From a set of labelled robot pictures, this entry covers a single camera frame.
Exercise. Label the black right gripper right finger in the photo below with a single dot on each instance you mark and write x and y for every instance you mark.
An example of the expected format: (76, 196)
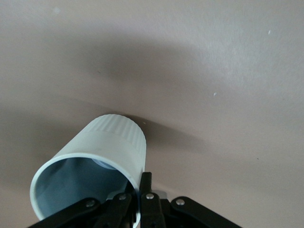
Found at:
(152, 211)

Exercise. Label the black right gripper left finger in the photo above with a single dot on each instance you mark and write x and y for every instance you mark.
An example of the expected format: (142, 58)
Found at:
(78, 215)

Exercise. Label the white ribbed cup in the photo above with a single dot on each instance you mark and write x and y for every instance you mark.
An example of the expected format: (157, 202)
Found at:
(111, 145)

